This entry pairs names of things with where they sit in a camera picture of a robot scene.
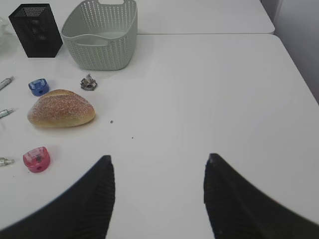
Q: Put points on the pink pencil sharpener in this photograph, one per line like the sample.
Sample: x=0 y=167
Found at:
x=37 y=160

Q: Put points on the blue patterned pen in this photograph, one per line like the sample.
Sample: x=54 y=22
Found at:
x=6 y=112

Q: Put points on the small grey paper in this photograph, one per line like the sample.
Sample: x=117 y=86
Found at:
x=88 y=83

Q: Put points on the green woven plastic basket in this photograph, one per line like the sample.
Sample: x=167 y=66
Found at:
x=100 y=36

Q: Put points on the grey grip pen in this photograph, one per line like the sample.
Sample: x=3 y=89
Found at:
x=6 y=82

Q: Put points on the sugared bread roll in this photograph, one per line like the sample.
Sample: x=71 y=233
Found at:
x=60 y=108

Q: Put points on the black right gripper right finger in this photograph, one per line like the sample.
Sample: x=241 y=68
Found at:
x=238 y=210

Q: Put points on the blue pencil sharpener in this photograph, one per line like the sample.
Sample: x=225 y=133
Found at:
x=39 y=87

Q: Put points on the translucent wavy glass plate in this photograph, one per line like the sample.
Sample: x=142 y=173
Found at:
x=4 y=41

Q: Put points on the black mesh pen holder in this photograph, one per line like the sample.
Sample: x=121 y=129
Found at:
x=37 y=31

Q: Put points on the cream barrel pen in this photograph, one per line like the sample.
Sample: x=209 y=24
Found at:
x=5 y=162

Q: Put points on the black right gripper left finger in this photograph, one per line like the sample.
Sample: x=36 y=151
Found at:
x=84 y=211

